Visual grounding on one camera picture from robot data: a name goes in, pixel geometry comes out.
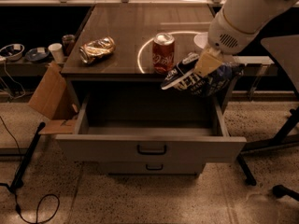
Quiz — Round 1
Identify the black caster foot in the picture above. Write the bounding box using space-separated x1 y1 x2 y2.
272 185 299 202

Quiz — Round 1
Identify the cardboard box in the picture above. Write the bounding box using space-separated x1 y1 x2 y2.
28 62 78 135

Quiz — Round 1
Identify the brown glass jar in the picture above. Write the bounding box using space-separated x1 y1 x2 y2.
62 35 76 56

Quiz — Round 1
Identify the blue chip bag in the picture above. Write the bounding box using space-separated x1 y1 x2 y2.
161 52 243 97

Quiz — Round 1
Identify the grey drawer cabinet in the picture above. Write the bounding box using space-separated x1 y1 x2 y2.
61 3 242 176

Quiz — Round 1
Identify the black stand leg right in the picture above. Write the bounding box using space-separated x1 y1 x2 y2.
236 106 299 186

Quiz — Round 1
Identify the crushed gold can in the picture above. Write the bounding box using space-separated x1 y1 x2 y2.
79 36 116 64

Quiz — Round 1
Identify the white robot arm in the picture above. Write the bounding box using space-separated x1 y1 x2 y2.
190 0 298 96

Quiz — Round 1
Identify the bottom drawer front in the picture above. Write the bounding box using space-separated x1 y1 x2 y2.
99 162 205 175

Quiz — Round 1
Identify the blue bowl on shelf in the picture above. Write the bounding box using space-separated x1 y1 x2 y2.
25 47 50 63

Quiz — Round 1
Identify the white cable on shelf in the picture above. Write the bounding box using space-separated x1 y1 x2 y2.
0 59 27 101

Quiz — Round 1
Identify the black stand leg left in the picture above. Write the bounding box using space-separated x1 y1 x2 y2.
10 122 46 193

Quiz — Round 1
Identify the black stand leg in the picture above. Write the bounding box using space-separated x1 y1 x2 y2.
10 122 46 193
236 106 299 186

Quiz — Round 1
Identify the red soda can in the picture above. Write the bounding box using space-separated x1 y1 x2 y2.
152 33 175 74

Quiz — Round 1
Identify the white paper cup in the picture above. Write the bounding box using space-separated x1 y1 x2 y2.
48 43 64 63

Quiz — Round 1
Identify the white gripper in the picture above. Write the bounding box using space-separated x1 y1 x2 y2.
194 9 249 77

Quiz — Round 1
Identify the open middle drawer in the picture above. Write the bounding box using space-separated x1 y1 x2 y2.
57 91 246 164

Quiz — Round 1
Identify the white bowl on shelf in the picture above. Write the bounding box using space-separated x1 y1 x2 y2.
0 44 24 62

